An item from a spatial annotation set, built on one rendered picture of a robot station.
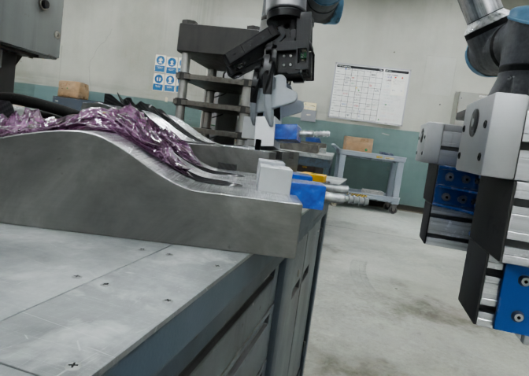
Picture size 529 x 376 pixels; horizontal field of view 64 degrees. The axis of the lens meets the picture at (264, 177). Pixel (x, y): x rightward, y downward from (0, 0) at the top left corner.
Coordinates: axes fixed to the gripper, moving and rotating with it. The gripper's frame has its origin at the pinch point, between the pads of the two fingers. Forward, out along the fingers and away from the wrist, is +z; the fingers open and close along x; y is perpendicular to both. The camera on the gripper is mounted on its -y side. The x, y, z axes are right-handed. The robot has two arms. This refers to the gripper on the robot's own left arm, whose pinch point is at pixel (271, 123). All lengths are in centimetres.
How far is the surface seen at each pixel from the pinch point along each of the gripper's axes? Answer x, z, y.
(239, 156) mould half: -6.7, 7.1, -3.6
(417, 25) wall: 613, -281, 76
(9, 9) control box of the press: 17, -37, -80
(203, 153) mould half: -6.7, 6.6, -10.2
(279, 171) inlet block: -29.4, 11.6, 8.6
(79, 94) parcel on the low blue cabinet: 531, -168, -476
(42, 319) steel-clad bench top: -55, 22, 1
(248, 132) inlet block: 25.7, -3.2, -12.4
